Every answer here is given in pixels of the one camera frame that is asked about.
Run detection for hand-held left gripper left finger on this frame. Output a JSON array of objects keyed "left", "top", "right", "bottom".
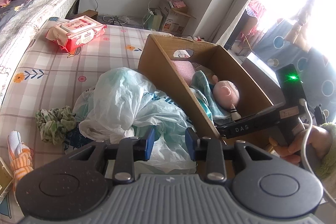
[{"left": 59, "top": 126, "right": 156, "bottom": 184}]

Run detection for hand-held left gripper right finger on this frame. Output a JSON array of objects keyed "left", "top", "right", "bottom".
[{"left": 185, "top": 128, "right": 265, "bottom": 184}]

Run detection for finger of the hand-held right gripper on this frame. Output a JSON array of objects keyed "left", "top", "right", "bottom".
[{"left": 215, "top": 122, "right": 235, "bottom": 140}]

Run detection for pink plush toy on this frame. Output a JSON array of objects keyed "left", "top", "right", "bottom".
[{"left": 212, "top": 74, "right": 242, "bottom": 120}]

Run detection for white plastic bag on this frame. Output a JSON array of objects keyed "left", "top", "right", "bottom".
[{"left": 71, "top": 67, "right": 200, "bottom": 172}]

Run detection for teal towel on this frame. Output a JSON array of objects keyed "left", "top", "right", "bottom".
[{"left": 189, "top": 70, "right": 227, "bottom": 120}]

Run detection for brown cardboard box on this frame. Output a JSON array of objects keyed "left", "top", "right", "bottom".
[{"left": 138, "top": 34, "right": 275, "bottom": 147}]

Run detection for pink waffle towel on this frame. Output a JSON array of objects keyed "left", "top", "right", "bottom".
[{"left": 171, "top": 60, "right": 196, "bottom": 83}]

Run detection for person's right forearm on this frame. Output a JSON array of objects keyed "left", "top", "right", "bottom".
[{"left": 312, "top": 122, "right": 336, "bottom": 181}]

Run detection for person's right hand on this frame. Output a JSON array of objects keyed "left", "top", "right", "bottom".
[{"left": 269, "top": 124, "right": 332, "bottom": 167}]

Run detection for blue curtain with circles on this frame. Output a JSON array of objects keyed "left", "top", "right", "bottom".
[{"left": 252, "top": 18, "right": 336, "bottom": 125}]

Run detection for green floral scrunchie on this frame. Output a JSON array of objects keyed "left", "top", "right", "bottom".
[{"left": 35, "top": 105, "right": 77, "bottom": 146}]

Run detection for pink hanging garment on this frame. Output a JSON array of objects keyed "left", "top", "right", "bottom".
[{"left": 245, "top": 0, "right": 266, "bottom": 33}]

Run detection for green paper bag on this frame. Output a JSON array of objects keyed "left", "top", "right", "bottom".
[{"left": 143, "top": 7, "right": 164, "bottom": 31}]

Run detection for open printed cardboard box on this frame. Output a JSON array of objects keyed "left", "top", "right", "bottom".
[{"left": 157, "top": 0, "right": 196, "bottom": 36}]

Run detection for orange striped sock bundle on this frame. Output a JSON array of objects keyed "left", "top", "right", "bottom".
[{"left": 8, "top": 131, "right": 35, "bottom": 182}]

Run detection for red wet wipes pack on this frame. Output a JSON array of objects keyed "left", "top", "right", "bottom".
[{"left": 46, "top": 15, "right": 107, "bottom": 53}]

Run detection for small wooden box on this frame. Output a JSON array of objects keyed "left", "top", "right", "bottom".
[{"left": 80, "top": 10, "right": 99, "bottom": 22}]

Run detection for gold cardboard packet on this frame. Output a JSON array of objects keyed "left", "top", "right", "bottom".
[{"left": 0, "top": 158, "right": 14, "bottom": 201}]

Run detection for grey patterned bedsheet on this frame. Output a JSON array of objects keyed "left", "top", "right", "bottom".
[{"left": 0, "top": 0, "right": 57, "bottom": 28}]

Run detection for white cable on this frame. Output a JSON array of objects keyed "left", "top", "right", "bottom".
[{"left": 299, "top": 98, "right": 336, "bottom": 205}]

